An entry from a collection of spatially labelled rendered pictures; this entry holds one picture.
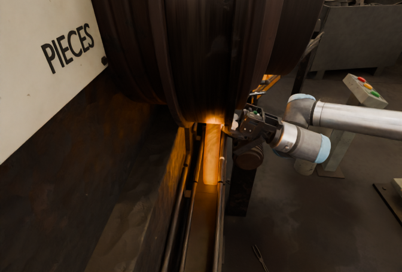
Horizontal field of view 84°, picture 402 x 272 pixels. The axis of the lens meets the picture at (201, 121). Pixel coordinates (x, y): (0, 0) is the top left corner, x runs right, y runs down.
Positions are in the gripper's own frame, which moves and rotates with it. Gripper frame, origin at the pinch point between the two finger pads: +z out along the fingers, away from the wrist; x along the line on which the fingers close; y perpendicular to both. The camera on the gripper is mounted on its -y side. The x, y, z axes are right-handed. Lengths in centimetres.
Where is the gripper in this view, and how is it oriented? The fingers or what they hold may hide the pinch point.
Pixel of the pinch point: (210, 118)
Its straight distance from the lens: 67.5
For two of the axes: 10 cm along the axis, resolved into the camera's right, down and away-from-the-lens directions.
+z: -9.4, -3.1, -1.0
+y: 3.1, -7.3, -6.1
